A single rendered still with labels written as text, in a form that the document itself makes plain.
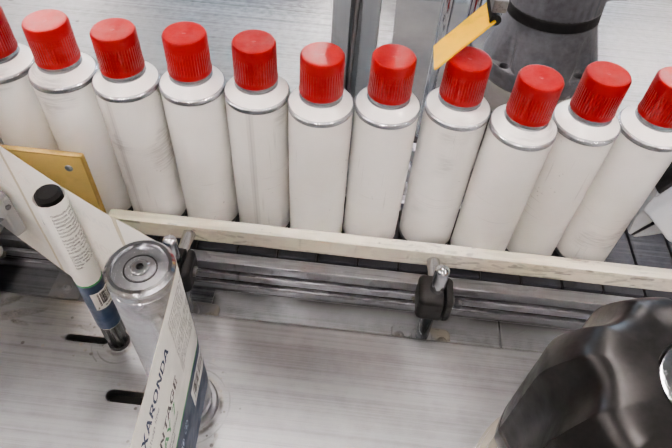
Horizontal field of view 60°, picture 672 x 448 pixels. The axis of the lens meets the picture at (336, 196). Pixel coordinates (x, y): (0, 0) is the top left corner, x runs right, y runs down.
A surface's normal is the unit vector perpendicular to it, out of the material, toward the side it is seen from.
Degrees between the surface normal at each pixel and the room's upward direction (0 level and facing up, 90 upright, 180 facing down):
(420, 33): 4
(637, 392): 12
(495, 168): 90
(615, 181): 90
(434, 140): 90
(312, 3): 0
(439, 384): 0
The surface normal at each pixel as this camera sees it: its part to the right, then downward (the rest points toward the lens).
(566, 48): 0.07, 0.47
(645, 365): -0.12, -0.71
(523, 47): -0.60, 0.31
